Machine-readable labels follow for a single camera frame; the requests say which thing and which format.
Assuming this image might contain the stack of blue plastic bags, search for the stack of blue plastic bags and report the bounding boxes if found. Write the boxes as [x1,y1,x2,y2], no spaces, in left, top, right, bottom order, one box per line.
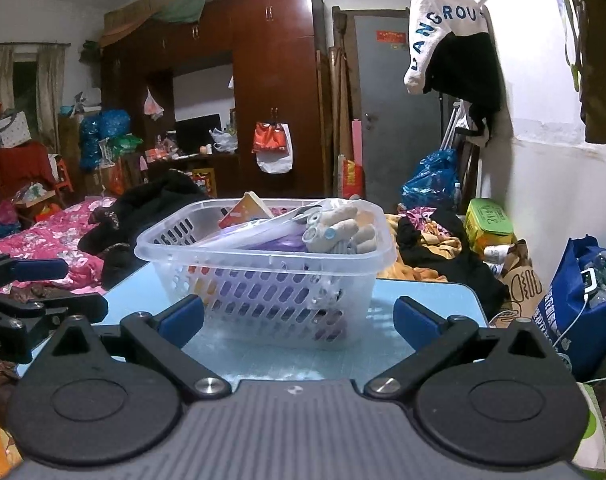
[79,109,132,171]

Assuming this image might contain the wooden planks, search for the wooden planks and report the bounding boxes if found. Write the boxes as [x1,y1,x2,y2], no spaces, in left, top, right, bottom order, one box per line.
[315,6,356,196]

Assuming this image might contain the purple tissue pack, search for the purple tissue pack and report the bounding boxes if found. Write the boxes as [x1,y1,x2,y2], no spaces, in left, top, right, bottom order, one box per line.
[218,222,314,256]

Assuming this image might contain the pink paper roll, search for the pink paper roll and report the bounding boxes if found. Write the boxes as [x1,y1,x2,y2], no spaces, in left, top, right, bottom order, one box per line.
[350,119,365,161]

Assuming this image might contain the black clothing heap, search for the black clothing heap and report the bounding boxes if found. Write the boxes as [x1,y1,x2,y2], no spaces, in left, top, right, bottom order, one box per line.
[395,207,511,321]

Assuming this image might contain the white crumpled plastic bag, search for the white crumpled plastic bag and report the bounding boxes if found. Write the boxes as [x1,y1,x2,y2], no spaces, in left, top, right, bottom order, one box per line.
[210,127,239,153]

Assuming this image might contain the white gauze roll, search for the white gauze roll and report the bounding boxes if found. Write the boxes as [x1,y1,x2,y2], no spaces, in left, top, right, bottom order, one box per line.
[301,199,379,257]

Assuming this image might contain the green plastic bag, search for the green plastic bag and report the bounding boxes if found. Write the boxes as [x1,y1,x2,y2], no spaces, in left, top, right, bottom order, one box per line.
[108,132,144,156]

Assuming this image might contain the black clothes pile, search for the black clothes pile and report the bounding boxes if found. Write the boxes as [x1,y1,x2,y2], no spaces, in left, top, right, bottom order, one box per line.
[78,170,209,291]

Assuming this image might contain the white printed hanging garment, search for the white printed hanging garment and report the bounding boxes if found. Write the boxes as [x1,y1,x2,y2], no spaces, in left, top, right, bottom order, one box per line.
[404,0,489,95]

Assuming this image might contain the small white hanging bag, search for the small white hanging bag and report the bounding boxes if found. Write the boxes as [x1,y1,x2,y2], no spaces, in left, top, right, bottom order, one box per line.
[143,87,166,121]

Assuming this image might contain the green box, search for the green box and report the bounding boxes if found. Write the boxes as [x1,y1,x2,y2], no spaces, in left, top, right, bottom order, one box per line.
[464,198,515,256]

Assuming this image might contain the red orange hanging bag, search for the red orange hanging bag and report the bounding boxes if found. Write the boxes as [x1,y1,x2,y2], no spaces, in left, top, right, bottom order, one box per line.
[251,121,290,155]

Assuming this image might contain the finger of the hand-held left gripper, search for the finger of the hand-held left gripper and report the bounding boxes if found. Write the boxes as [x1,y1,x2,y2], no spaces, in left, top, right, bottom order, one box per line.
[0,255,70,286]
[0,290,108,328]

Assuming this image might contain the blue plastic bag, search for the blue plastic bag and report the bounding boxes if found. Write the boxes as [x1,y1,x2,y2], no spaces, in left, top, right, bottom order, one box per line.
[400,149,461,211]

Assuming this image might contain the red plastic stool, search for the red plastic stool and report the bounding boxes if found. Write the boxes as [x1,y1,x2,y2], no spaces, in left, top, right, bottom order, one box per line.
[53,157,74,193]

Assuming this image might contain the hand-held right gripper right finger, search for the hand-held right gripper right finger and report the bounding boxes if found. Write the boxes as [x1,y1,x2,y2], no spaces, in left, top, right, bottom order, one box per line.
[364,296,559,404]

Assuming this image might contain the black hanging garment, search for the black hanging garment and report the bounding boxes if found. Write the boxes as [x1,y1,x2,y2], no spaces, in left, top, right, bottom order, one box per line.
[423,32,505,148]

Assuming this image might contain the grey door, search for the grey door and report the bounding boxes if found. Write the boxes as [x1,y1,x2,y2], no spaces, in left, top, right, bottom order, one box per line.
[353,9,459,201]

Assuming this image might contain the red cloth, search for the red cloth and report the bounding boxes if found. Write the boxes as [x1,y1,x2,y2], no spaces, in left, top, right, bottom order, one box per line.
[0,141,56,201]

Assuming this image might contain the orange snack packet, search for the orange snack packet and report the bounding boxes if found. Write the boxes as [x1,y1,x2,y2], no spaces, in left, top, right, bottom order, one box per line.
[218,191,274,231]

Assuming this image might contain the white green paper bag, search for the white green paper bag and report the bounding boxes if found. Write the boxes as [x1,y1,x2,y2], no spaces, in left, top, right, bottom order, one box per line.
[570,382,606,480]

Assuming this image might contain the red yellow bag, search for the red yellow bag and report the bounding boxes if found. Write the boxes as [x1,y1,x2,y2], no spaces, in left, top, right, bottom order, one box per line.
[338,155,365,200]

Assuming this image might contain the window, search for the window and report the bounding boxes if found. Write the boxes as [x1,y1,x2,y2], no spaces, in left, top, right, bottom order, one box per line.
[13,55,38,116]

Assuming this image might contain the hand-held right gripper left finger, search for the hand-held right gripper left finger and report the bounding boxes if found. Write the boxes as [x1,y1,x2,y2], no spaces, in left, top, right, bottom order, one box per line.
[47,295,232,404]

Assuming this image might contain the white plastic basket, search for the white plastic basket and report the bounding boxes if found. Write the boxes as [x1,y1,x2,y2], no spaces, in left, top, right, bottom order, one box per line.
[134,198,398,352]

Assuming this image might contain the brown wooden wardrobe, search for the brown wooden wardrobe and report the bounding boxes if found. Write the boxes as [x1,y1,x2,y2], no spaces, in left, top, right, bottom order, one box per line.
[100,0,334,198]

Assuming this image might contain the blue tote bag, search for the blue tote bag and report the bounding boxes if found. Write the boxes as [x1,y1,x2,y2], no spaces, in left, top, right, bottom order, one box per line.
[530,235,606,383]

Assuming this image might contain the pink floral blanket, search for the pink floral blanket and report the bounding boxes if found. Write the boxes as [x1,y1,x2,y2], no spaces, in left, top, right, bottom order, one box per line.
[0,197,118,296]

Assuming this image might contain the white patterned gift bag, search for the white patterned gift bag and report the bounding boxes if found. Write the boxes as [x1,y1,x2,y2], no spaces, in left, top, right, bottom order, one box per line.
[0,111,32,148]

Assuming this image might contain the black monitor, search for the black monitor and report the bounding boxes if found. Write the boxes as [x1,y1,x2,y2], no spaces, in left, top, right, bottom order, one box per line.
[174,114,223,155]

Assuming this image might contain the purple floral cloth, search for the purple floral cloth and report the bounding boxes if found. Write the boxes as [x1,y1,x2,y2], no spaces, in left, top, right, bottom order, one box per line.
[398,205,436,226]

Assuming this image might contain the yellow blanket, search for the yellow blanket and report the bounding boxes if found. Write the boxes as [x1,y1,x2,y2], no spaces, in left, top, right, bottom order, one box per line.
[378,210,464,283]

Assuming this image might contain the brown paper bag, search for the brown paper bag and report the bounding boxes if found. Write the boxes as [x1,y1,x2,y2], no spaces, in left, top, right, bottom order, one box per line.
[496,240,546,321]

